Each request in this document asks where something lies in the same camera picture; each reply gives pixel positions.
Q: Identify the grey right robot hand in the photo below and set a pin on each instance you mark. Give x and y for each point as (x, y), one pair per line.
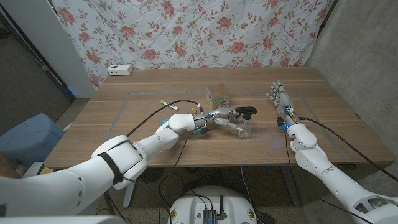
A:
(283, 102)

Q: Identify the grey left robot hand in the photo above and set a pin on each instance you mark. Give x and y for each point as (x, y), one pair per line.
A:
(217, 116)

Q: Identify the black trigger pump top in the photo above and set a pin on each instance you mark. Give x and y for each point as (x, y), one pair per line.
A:
(247, 110)

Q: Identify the clear plastic spray bottle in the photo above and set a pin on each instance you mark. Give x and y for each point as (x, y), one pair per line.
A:
(246, 130)

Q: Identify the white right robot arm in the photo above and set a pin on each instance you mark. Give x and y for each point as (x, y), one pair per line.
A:
(329, 174)

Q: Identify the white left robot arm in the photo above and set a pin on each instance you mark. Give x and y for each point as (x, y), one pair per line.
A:
(93, 174)

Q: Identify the colourful coin box package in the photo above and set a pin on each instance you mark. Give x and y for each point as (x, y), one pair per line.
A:
(217, 96)

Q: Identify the green and white marker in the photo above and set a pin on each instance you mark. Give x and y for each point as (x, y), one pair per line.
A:
(169, 105)

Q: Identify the grey table leg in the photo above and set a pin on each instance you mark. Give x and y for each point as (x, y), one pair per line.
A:
(290, 186)

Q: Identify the floral backdrop cloth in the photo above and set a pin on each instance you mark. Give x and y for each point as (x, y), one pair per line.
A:
(192, 34)

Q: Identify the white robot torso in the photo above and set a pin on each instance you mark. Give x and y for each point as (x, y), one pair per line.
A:
(192, 205)

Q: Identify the black backdrop pole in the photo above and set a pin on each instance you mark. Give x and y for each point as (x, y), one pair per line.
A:
(328, 14)

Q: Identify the white power strip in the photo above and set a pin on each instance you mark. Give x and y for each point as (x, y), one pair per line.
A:
(119, 70)

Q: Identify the black power adapter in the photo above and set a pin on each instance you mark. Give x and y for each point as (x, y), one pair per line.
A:
(264, 217)

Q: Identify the white table leg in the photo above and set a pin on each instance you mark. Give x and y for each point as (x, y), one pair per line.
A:
(129, 196)

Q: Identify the white yellow floor device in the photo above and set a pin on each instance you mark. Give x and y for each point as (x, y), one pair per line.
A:
(46, 170)

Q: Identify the white wall panel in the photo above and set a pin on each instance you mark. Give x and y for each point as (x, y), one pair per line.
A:
(46, 37)

